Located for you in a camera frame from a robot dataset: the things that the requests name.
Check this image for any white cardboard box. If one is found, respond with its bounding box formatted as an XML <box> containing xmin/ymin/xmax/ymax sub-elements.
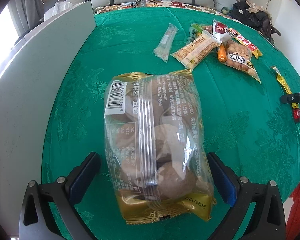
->
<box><xmin>0</xmin><ymin>1</ymin><xmax>96</xmax><ymax>236</ymax></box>

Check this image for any green tablecloth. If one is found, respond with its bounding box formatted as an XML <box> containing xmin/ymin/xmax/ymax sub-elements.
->
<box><xmin>41</xmin><ymin>6</ymin><xmax>300</xmax><ymax>240</ymax></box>

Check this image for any floral bed sheet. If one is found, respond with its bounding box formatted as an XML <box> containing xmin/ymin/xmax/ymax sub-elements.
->
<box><xmin>93</xmin><ymin>0</ymin><xmax>239</xmax><ymax>23</ymax></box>

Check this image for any black bag pile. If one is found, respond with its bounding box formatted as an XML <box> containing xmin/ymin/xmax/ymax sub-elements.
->
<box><xmin>229</xmin><ymin>0</ymin><xmax>281</xmax><ymax>38</ymax></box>

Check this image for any green clear sausage packet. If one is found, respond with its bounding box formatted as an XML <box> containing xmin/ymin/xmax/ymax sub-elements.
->
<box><xmin>188</xmin><ymin>23</ymin><xmax>212</xmax><ymax>43</ymax></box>

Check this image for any orange sausage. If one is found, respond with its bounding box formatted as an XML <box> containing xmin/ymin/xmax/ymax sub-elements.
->
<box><xmin>217</xmin><ymin>43</ymin><xmax>227</xmax><ymax>63</ymax></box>

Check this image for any white plastic bag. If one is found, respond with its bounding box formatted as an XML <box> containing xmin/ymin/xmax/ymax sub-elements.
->
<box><xmin>51</xmin><ymin>1</ymin><xmax>73</xmax><ymax>16</ymax></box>

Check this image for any yellow red snack packet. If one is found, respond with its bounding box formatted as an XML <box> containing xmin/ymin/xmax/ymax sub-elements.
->
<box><xmin>228</xmin><ymin>28</ymin><xmax>263</xmax><ymax>59</ymax></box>

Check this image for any grey curtain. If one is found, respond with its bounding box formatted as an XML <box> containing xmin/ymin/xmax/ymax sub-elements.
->
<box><xmin>8</xmin><ymin>0</ymin><xmax>44</xmax><ymax>36</ymax></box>

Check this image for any clear long stick snack packet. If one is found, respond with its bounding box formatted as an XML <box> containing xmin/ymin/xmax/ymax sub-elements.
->
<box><xmin>153</xmin><ymin>23</ymin><xmax>178</xmax><ymax>62</ymax></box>

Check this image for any white red triangular snack bag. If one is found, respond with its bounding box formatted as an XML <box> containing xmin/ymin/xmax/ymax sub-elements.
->
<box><xmin>212</xmin><ymin>20</ymin><xmax>234</xmax><ymax>46</ymax></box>

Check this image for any thin yellow strip snack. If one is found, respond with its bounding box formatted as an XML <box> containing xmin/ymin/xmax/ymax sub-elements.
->
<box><xmin>272</xmin><ymin>66</ymin><xmax>300</xmax><ymax>122</ymax></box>

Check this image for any peanut snack bag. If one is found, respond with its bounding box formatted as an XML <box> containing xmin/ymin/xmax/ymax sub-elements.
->
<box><xmin>223</xmin><ymin>40</ymin><xmax>261</xmax><ymax>83</ymax></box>

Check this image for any beige cracker packet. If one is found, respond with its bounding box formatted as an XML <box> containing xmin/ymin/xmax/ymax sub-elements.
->
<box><xmin>171</xmin><ymin>30</ymin><xmax>221</xmax><ymax>70</ymax></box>

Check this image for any gold bag of brown pastries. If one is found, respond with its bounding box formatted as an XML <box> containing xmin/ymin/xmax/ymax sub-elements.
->
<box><xmin>104</xmin><ymin>69</ymin><xmax>215</xmax><ymax>224</ymax></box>

